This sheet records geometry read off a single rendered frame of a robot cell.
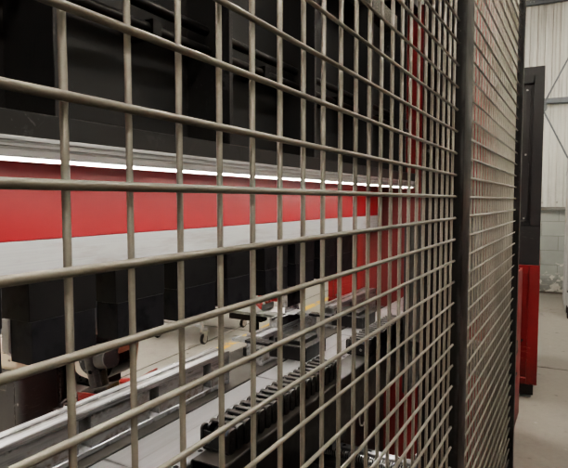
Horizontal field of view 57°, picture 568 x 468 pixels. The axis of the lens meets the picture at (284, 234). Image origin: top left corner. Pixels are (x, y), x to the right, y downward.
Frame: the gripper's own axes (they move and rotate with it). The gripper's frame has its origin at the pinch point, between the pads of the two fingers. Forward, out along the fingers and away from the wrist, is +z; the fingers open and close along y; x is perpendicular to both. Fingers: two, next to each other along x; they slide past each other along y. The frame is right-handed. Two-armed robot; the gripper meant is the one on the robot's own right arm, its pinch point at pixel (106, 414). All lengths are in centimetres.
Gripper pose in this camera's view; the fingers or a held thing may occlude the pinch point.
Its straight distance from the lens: 182.1
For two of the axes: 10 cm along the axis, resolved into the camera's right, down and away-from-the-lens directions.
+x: 3.3, -0.4, 9.4
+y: 9.1, -2.4, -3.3
